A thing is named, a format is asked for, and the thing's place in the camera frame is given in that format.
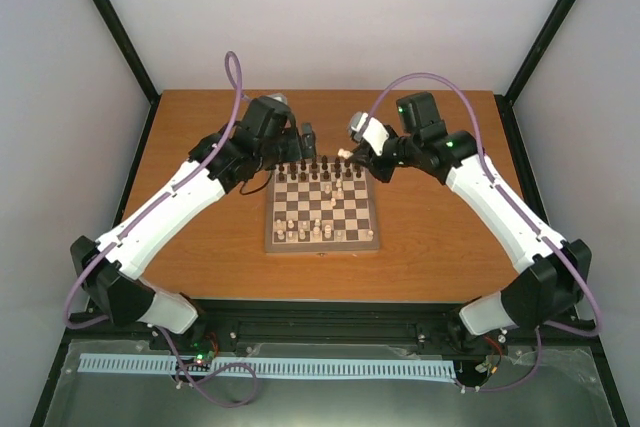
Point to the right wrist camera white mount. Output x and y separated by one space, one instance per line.
365 128

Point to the wooden folding chess board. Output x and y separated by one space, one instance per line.
321 206

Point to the lying white knight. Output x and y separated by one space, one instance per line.
345 154

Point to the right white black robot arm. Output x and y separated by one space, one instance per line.
551 271

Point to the light blue cable duct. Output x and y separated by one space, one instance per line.
281 368

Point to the dark chess pieces row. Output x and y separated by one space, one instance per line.
321 168

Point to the black aluminium frame rail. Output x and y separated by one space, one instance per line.
424 328

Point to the pile of white chess pieces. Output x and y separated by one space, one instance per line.
321 216

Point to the left controller circuit board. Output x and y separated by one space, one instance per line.
201 357

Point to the right controller wiring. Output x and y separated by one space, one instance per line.
492 359

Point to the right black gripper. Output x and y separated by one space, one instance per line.
382 173

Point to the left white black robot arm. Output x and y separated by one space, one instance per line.
110 269

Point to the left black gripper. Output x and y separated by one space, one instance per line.
296 152

